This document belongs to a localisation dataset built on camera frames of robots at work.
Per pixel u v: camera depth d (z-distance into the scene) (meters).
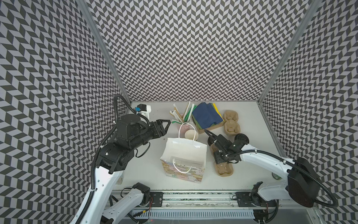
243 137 0.87
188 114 0.93
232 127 0.98
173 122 0.84
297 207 0.88
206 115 1.00
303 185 0.41
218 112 1.08
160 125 0.52
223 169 0.84
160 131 0.52
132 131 0.43
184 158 0.84
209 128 0.95
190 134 0.89
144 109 0.54
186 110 0.94
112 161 0.39
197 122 1.02
